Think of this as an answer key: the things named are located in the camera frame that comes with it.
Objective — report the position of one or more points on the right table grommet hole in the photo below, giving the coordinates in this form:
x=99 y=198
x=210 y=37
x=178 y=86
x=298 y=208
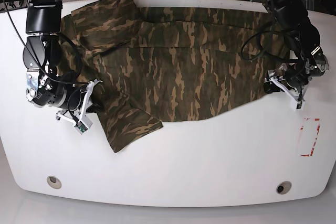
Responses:
x=284 y=187

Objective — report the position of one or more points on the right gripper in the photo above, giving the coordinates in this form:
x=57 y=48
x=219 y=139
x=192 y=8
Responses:
x=70 y=98

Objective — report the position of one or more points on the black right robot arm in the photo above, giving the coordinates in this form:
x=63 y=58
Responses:
x=42 y=55

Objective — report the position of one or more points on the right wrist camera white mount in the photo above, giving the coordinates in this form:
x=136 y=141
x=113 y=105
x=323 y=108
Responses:
x=80 y=122

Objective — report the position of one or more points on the left table grommet hole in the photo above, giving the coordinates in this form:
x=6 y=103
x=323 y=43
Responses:
x=54 y=182

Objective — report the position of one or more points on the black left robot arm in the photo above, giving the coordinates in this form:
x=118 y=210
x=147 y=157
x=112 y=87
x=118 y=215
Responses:
x=300 y=36

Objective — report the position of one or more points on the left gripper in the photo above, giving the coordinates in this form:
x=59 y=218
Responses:
x=295 y=77

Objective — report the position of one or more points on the red tape rectangle marking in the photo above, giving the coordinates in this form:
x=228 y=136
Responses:
x=308 y=136

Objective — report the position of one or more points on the table grommet hole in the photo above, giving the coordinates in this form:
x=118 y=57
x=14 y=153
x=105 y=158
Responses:
x=284 y=187
x=54 y=182

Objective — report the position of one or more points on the camouflage T-shirt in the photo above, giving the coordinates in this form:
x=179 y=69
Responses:
x=163 y=64

